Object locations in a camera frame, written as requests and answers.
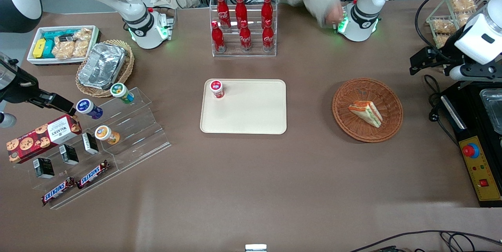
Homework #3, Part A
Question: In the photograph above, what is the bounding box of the black power cable with plug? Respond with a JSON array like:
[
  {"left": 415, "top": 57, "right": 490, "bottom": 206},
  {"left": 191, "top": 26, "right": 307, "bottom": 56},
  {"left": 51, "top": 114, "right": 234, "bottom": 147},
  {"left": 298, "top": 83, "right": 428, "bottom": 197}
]
[{"left": 423, "top": 74, "right": 462, "bottom": 147}]

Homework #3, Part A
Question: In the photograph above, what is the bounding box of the teal long box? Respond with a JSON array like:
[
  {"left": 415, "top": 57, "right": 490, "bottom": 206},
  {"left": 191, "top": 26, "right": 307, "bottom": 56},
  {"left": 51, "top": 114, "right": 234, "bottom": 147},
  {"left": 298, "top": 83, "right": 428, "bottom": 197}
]
[{"left": 42, "top": 29, "right": 77, "bottom": 40}]

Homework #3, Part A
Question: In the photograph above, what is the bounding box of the beige plastic tray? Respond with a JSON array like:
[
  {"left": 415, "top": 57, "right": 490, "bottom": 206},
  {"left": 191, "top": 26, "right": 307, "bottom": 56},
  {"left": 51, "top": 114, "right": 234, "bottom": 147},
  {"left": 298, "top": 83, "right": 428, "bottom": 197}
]
[{"left": 200, "top": 79, "right": 287, "bottom": 135}]

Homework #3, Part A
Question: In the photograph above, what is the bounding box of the purple lid yogurt cup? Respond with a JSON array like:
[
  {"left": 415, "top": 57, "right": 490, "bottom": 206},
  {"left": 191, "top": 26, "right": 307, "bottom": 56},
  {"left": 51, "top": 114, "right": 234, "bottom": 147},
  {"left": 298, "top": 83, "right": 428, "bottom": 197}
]
[{"left": 76, "top": 98, "right": 104, "bottom": 120}]

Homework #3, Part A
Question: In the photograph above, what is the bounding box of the red lid yogurt cup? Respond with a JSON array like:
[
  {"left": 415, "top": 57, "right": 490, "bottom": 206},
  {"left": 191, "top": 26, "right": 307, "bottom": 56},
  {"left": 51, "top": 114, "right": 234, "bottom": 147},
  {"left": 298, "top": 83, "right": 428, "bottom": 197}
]
[{"left": 209, "top": 80, "right": 225, "bottom": 99}]

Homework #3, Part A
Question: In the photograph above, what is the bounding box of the yellow control panel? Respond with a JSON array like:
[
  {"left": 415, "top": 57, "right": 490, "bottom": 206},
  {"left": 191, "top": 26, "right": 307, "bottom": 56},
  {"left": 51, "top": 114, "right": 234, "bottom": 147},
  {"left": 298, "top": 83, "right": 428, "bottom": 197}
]
[{"left": 458, "top": 136, "right": 502, "bottom": 203}]

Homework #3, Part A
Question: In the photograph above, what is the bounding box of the clear acrylic bottle rack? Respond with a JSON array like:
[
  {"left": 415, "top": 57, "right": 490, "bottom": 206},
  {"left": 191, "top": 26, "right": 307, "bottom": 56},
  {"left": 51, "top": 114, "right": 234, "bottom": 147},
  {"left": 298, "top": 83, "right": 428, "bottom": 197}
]
[{"left": 209, "top": 0, "right": 278, "bottom": 57}]

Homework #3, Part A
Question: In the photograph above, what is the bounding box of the yellow small box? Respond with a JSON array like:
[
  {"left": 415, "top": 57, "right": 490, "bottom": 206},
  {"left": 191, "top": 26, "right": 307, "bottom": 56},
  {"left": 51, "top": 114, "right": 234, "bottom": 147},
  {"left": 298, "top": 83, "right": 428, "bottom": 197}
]
[{"left": 33, "top": 38, "right": 47, "bottom": 59}]

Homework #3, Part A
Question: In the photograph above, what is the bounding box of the triangular sandwich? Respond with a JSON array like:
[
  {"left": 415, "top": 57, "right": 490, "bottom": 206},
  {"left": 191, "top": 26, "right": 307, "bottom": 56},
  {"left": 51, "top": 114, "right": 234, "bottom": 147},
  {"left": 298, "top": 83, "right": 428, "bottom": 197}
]
[{"left": 347, "top": 100, "right": 384, "bottom": 129}]

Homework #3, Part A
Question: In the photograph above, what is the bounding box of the white wire rack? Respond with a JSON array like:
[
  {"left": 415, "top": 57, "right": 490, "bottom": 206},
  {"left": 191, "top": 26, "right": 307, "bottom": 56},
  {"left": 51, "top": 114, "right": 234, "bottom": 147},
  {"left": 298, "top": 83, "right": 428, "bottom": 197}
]
[{"left": 426, "top": 0, "right": 502, "bottom": 50}]

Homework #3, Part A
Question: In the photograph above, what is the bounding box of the brown round wicker basket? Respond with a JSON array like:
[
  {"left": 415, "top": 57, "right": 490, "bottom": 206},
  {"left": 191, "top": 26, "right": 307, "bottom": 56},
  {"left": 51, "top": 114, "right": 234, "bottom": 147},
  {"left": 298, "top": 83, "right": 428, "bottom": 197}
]
[{"left": 332, "top": 78, "right": 404, "bottom": 143}]

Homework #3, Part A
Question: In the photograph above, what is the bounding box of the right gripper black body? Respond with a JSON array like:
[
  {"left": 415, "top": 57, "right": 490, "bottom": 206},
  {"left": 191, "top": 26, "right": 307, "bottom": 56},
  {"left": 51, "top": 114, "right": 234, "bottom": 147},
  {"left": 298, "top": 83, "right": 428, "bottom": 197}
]
[{"left": 0, "top": 67, "right": 54, "bottom": 108}]

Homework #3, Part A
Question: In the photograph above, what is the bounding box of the clear acrylic stepped stand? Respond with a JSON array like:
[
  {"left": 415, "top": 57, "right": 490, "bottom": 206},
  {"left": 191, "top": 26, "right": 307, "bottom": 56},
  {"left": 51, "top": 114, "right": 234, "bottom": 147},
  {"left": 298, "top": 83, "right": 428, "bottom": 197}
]
[{"left": 14, "top": 86, "right": 172, "bottom": 210}]

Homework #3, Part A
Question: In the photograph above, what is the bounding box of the teal small box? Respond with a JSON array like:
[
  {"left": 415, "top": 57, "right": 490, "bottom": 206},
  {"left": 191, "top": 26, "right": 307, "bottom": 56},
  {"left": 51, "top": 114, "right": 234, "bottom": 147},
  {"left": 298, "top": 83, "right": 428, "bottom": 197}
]
[{"left": 42, "top": 40, "right": 56, "bottom": 59}]

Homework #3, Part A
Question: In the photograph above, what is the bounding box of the thin black cable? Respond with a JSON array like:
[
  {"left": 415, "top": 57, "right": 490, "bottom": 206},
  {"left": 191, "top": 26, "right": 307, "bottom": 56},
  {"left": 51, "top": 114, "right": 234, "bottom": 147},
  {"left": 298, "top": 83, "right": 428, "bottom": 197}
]
[{"left": 348, "top": 229, "right": 502, "bottom": 252}]

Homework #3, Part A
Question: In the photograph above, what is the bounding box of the white plastic bin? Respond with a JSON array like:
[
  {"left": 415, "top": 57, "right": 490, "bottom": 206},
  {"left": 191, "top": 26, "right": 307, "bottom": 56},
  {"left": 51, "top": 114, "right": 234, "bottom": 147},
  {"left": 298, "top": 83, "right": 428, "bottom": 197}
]
[{"left": 27, "top": 25, "right": 102, "bottom": 66}]

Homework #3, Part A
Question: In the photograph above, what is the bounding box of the light tan wicker basket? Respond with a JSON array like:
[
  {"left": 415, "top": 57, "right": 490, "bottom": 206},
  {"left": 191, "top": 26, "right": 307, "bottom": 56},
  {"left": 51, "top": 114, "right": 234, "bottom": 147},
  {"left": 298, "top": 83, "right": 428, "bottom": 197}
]
[{"left": 75, "top": 40, "right": 135, "bottom": 99}]

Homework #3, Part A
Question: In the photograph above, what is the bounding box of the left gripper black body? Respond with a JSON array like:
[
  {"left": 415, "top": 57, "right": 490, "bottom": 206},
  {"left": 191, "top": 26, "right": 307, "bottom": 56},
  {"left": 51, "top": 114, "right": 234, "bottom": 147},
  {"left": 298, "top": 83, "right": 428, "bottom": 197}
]
[{"left": 421, "top": 46, "right": 467, "bottom": 73}]

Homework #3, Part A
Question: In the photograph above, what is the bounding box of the person's bare hand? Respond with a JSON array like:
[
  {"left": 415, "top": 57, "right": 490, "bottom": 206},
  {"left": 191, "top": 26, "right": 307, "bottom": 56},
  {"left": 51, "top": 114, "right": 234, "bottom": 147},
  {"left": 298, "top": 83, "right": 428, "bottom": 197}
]
[{"left": 322, "top": 1, "right": 345, "bottom": 29}]

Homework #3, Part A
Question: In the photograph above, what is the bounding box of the red cola bottle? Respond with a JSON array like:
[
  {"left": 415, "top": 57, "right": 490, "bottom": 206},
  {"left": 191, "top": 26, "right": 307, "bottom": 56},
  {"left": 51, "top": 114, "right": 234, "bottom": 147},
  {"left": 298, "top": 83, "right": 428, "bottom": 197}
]
[
  {"left": 211, "top": 20, "right": 227, "bottom": 53},
  {"left": 262, "top": 18, "right": 275, "bottom": 52},
  {"left": 216, "top": 0, "right": 231, "bottom": 29},
  {"left": 261, "top": 0, "right": 274, "bottom": 29},
  {"left": 235, "top": 0, "right": 249, "bottom": 29},
  {"left": 239, "top": 20, "right": 252, "bottom": 52}
]

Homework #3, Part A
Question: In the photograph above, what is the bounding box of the aluminium foil tray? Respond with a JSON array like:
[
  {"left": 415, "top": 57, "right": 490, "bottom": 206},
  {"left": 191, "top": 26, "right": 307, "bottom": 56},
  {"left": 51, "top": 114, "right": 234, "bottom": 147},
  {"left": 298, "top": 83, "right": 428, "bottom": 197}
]
[{"left": 78, "top": 42, "right": 127, "bottom": 90}]

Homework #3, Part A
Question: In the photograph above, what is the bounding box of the clear bag of snacks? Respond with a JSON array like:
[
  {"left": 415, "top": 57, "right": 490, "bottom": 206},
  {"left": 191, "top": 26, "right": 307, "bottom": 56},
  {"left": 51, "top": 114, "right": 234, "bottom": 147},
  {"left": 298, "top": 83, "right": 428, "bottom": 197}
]
[
  {"left": 52, "top": 40, "right": 76, "bottom": 60},
  {"left": 75, "top": 27, "right": 93, "bottom": 42},
  {"left": 73, "top": 39, "right": 92, "bottom": 58}
]

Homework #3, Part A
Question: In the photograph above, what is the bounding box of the Snickers chocolate bar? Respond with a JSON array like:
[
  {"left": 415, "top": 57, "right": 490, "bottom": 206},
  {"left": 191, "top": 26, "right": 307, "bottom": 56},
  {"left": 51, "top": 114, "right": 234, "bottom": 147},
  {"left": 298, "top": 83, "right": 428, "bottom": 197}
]
[
  {"left": 41, "top": 176, "right": 77, "bottom": 207},
  {"left": 76, "top": 159, "right": 110, "bottom": 190}
]

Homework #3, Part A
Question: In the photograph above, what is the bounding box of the black countertop appliance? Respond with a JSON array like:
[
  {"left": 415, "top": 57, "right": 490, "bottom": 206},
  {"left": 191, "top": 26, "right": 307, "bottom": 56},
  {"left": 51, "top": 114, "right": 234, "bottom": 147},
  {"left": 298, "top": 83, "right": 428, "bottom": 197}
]
[{"left": 439, "top": 80, "right": 502, "bottom": 208}]

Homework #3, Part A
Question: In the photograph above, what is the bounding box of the red emergency stop button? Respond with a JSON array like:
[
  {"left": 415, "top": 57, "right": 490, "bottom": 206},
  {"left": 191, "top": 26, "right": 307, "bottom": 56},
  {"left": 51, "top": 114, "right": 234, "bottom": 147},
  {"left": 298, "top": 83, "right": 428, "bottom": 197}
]
[{"left": 462, "top": 142, "right": 480, "bottom": 159}]

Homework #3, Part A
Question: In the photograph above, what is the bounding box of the orange lid yogurt cup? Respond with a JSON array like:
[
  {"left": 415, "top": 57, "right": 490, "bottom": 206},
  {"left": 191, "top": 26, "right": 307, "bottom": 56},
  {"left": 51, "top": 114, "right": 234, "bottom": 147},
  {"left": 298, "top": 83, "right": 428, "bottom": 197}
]
[{"left": 94, "top": 125, "right": 121, "bottom": 146}]

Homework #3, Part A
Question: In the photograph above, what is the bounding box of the small black box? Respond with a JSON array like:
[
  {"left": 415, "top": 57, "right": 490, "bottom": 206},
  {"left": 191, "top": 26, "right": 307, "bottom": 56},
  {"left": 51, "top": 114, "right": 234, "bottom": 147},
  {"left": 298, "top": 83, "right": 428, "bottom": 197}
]
[
  {"left": 81, "top": 132, "right": 100, "bottom": 155},
  {"left": 59, "top": 144, "right": 80, "bottom": 166},
  {"left": 33, "top": 157, "right": 55, "bottom": 179}
]

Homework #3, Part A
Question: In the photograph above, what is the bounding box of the green lid yogurt cup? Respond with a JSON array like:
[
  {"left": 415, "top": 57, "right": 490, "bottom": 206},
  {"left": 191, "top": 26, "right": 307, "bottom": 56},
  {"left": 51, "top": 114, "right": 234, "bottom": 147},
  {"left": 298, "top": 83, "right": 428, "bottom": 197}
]
[{"left": 110, "top": 82, "right": 135, "bottom": 104}]

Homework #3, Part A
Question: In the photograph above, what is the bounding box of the red Walkers shortbread box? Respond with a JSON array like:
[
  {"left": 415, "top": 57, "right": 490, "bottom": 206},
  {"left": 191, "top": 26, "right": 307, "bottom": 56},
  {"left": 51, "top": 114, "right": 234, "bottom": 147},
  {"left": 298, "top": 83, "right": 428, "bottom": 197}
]
[{"left": 6, "top": 114, "right": 83, "bottom": 164}]

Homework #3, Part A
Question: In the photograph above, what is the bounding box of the metal appliance pan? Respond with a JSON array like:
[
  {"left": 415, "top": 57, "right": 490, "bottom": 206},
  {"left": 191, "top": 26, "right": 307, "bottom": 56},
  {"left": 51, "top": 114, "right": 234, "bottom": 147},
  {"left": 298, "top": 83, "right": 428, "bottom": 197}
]
[{"left": 479, "top": 88, "right": 502, "bottom": 135}]

